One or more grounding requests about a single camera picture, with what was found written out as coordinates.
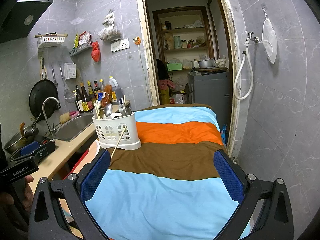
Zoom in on light wooden chopstick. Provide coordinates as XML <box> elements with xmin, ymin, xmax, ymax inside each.
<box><xmin>110</xmin><ymin>126</ymin><xmax>127</xmax><ymax>161</ymax></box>

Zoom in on gold metal spoon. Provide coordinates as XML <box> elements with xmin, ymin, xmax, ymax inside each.
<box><xmin>99</xmin><ymin>108</ymin><xmax>105</xmax><ymax>119</ymax></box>

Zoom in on person's left hand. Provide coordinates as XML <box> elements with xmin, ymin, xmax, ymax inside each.
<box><xmin>1</xmin><ymin>175</ymin><xmax>34</xmax><ymax>213</ymax></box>

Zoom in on frying pan on stove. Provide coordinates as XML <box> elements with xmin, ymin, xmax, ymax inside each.
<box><xmin>4</xmin><ymin>113</ymin><xmax>41</xmax><ymax>154</ymax></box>

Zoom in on chrome sink faucet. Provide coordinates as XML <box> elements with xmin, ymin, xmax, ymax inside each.
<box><xmin>42</xmin><ymin>96</ymin><xmax>61</xmax><ymax>135</ymax></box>

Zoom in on stainless steel sink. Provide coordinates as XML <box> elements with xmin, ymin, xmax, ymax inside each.
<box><xmin>44</xmin><ymin>114</ymin><xmax>93</xmax><ymax>141</ymax></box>

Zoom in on white plastic utensil caddy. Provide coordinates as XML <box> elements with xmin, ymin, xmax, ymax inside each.
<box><xmin>92</xmin><ymin>112</ymin><xmax>141</xmax><ymax>151</ymax></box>

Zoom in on yellow sponge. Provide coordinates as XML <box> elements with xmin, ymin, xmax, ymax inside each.
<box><xmin>59</xmin><ymin>112</ymin><xmax>71</xmax><ymax>124</ymax></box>

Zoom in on striped blue orange brown cloth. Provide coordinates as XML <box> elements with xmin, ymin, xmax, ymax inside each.
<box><xmin>84</xmin><ymin>104</ymin><xmax>238</xmax><ymax>239</ymax></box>

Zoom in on dark soy sauce bottle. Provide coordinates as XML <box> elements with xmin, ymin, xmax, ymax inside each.
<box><xmin>80</xmin><ymin>82</ymin><xmax>93</xmax><ymax>112</ymax></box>

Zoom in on black wok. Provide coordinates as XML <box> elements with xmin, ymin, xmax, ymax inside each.
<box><xmin>29</xmin><ymin>79</ymin><xmax>59</xmax><ymax>122</ymax></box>

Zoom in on hanging mesh strainer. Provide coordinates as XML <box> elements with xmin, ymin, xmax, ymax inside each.
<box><xmin>59</xmin><ymin>66</ymin><xmax>75</xmax><ymax>103</ymax></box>

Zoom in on silver metal fork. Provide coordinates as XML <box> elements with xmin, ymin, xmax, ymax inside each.
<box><xmin>118</xmin><ymin>98</ymin><xmax>125</xmax><ymax>116</ymax></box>

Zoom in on yellow-cap sauce bottle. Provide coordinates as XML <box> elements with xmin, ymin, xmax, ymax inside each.
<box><xmin>87</xmin><ymin>80</ymin><xmax>96</xmax><ymax>104</ymax></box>

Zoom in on orange-red spice bag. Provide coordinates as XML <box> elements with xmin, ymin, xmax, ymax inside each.
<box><xmin>101</xmin><ymin>85</ymin><xmax>112</xmax><ymax>108</ymax></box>

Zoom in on grey metal cabinet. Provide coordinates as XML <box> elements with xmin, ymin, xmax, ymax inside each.
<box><xmin>188</xmin><ymin>71</ymin><xmax>232</xmax><ymax>128</ymax></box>

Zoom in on large dark vinegar jug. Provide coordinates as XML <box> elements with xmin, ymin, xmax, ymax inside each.
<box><xmin>108</xmin><ymin>76</ymin><xmax>123</xmax><ymax>105</ymax></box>

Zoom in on red-label sauce bottle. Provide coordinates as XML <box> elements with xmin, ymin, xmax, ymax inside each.
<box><xmin>94</xmin><ymin>80</ymin><xmax>101</xmax><ymax>99</ymax></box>

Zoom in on metal cooking pot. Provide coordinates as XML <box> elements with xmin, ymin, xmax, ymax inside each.
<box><xmin>199</xmin><ymin>59</ymin><xmax>215</xmax><ymax>69</ymax></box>

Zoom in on green box on shelf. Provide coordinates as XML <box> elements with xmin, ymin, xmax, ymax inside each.
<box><xmin>167</xmin><ymin>62</ymin><xmax>183</xmax><ymax>71</ymax></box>

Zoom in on red plastic bag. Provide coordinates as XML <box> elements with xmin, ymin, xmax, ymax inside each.
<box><xmin>91</xmin><ymin>41</ymin><xmax>101</xmax><ymax>62</ymax></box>

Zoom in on hanging white mesh bag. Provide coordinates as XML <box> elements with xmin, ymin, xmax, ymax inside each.
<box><xmin>261</xmin><ymin>8</ymin><xmax>278</xmax><ymax>64</ymax></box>

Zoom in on black range hood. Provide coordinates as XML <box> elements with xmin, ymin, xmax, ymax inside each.
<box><xmin>1</xmin><ymin>0</ymin><xmax>53</xmax><ymax>43</ymax></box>

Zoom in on hanging clear bag of goods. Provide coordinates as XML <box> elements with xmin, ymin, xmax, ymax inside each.
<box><xmin>98</xmin><ymin>10</ymin><xmax>122</xmax><ymax>42</ymax></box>

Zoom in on white wall box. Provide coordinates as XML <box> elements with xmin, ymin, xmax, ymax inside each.
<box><xmin>63</xmin><ymin>63</ymin><xmax>76</xmax><ymax>80</ymax></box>

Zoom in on white plastic wall basket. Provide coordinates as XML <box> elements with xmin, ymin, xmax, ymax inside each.
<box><xmin>34</xmin><ymin>34</ymin><xmax>68</xmax><ymax>49</ymax></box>

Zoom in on grey wall shelf rack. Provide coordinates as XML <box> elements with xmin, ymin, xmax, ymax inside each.
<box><xmin>69</xmin><ymin>40</ymin><xmax>93</xmax><ymax>57</ymax></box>

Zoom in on white flexible hose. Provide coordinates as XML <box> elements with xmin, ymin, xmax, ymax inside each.
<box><xmin>233</xmin><ymin>37</ymin><xmax>254</xmax><ymax>101</ymax></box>

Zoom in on metal wall tap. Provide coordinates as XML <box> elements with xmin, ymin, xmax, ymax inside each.
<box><xmin>246</xmin><ymin>31</ymin><xmax>260</xmax><ymax>44</ymax></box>

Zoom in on white wall socket panel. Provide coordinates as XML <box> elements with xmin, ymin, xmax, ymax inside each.
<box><xmin>111</xmin><ymin>38</ymin><xmax>130</xmax><ymax>53</ymax></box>

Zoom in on orange wall plug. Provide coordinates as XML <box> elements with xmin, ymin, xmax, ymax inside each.
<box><xmin>133</xmin><ymin>36</ymin><xmax>141</xmax><ymax>46</ymax></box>

